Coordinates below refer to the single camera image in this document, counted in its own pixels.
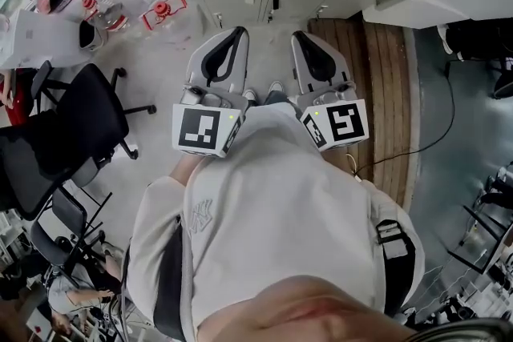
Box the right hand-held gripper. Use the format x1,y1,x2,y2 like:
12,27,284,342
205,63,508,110
290,30,370,152

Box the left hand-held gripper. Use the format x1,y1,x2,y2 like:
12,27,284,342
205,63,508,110
172,26,250,160

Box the person's left forearm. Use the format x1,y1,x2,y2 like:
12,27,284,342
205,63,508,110
170,151,201,187

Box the person's blue jeans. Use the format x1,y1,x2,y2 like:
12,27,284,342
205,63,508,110
256,90,300,109

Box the wooden pallet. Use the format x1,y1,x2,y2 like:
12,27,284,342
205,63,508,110
307,14,420,213

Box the white trash bin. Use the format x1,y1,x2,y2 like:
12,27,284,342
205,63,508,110
78,19,103,52

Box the black office chair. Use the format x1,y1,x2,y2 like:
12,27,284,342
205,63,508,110
0,62,157,221

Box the person's white shirt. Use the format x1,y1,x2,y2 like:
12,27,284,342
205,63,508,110
127,102,426,342

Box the dark grey chair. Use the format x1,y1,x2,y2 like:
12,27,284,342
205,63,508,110
30,59,73,113

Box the white box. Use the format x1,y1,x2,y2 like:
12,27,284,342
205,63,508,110
0,9,95,69

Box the grey folding chair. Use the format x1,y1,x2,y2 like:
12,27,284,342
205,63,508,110
30,187,115,277

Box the person's face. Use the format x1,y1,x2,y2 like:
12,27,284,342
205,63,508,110
194,276,416,342

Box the black power cable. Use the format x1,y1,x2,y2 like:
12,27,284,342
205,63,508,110
352,59,457,177

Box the black backpack shoulder strap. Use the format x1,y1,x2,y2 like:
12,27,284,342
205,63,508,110
370,219,418,317
153,215,188,342

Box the grey head camera mount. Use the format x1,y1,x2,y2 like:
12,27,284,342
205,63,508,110
416,318,513,342

